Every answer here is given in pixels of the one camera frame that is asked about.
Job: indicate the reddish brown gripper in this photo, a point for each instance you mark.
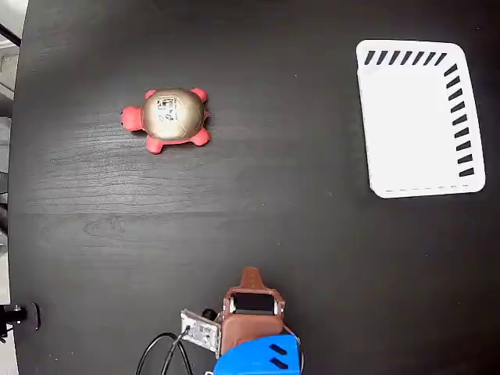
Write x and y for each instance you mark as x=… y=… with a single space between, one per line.
x=250 y=323

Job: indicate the black table clamp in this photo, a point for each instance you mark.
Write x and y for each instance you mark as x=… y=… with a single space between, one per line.
x=23 y=314

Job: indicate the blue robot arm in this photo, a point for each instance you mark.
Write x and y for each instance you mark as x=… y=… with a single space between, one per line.
x=258 y=357

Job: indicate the white slotted plastic basket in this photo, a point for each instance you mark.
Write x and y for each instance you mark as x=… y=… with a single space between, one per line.
x=406 y=129

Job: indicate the black diagonal rod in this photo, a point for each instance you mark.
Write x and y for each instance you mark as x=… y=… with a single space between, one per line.
x=9 y=34

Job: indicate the bare circuit board camera module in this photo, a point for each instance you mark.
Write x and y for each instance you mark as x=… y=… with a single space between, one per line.
x=200 y=331

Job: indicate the red turtle toy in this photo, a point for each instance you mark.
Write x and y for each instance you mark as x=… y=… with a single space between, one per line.
x=172 y=113

